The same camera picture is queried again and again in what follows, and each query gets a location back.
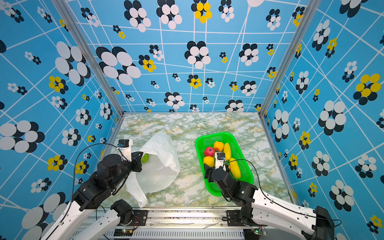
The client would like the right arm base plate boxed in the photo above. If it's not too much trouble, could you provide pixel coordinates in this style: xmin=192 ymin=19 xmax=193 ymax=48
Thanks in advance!
xmin=225 ymin=210 xmax=249 ymax=227

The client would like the circuit board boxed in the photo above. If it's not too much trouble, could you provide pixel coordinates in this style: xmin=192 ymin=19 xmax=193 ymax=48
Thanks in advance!
xmin=243 ymin=229 xmax=267 ymax=240
xmin=114 ymin=229 xmax=134 ymax=238

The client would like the yellow toy orange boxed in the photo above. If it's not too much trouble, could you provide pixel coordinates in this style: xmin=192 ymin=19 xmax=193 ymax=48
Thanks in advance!
xmin=203 ymin=156 xmax=215 ymax=167

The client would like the yellow toy apple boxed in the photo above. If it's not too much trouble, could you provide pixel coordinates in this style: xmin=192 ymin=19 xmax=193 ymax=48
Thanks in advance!
xmin=213 ymin=141 xmax=225 ymax=152

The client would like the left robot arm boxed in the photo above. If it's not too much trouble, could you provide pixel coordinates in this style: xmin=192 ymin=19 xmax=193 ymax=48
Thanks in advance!
xmin=42 ymin=152 xmax=144 ymax=240

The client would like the left aluminium corner post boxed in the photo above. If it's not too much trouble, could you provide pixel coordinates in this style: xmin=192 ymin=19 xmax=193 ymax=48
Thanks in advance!
xmin=52 ymin=1 xmax=124 ymax=118

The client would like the aluminium corner post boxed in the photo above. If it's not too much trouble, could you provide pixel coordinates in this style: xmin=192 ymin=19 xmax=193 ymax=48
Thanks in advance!
xmin=52 ymin=1 xmax=124 ymax=118
xmin=260 ymin=0 xmax=321 ymax=118

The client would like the left circuit board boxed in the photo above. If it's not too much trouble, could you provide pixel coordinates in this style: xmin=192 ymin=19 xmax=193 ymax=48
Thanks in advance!
xmin=114 ymin=229 xmax=134 ymax=238

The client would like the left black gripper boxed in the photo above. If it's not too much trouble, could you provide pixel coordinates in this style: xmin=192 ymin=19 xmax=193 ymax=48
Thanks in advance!
xmin=110 ymin=149 xmax=144 ymax=191

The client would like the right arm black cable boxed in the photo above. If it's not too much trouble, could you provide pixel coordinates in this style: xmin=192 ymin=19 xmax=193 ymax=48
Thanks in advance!
xmin=224 ymin=158 xmax=343 ymax=229

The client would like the pink toy apple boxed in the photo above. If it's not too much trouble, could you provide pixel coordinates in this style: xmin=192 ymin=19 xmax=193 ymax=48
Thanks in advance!
xmin=204 ymin=147 xmax=215 ymax=157

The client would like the white plastic bag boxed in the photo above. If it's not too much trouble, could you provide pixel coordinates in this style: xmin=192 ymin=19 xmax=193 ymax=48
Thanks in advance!
xmin=125 ymin=132 xmax=181 ymax=208

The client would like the green plastic basket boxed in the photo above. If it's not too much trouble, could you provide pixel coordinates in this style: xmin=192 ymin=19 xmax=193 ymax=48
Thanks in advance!
xmin=194 ymin=131 xmax=255 ymax=197

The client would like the green toy fruit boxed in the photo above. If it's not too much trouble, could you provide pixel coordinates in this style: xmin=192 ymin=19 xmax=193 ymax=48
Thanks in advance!
xmin=141 ymin=154 xmax=150 ymax=163

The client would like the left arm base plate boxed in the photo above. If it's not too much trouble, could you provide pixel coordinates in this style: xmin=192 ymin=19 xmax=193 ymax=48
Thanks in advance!
xmin=120 ymin=210 xmax=149 ymax=227

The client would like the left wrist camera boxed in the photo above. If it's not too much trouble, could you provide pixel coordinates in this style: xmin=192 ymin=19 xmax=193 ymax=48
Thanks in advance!
xmin=118 ymin=139 xmax=133 ymax=162

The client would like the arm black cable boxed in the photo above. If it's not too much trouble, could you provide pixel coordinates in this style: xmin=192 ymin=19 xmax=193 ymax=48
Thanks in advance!
xmin=71 ymin=142 xmax=122 ymax=208
xmin=224 ymin=158 xmax=343 ymax=229

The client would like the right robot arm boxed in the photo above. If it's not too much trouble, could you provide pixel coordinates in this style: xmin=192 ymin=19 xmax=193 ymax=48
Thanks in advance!
xmin=204 ymin=165 xmax=336 ymax=240

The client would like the yellow toy mango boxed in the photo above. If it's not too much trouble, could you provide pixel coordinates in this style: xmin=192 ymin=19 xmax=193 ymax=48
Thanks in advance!
xmin=223 ymin=143 xmax=232 ymax=161
xmin=229 ymin=158 xmax=242 ymax=180

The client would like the right circuit board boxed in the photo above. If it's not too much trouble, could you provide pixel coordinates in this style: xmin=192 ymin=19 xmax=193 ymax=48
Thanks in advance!
xmin=243 ymin=229 xmax=267 ymax=240

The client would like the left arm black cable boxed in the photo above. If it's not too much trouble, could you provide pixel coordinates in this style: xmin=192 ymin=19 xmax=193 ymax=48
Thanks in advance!
xmin=71 ymin=142 xmax=122 ymax=208

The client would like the right aluminium corner post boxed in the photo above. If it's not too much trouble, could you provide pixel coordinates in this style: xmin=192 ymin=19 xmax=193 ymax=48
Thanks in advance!
xmin=260 ymin=0 xmax=321 ymax=118

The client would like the aluminium front rail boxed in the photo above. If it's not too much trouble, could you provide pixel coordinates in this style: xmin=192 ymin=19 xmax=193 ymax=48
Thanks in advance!
xmin=55 ymin=206 xmax=319 ymax=240

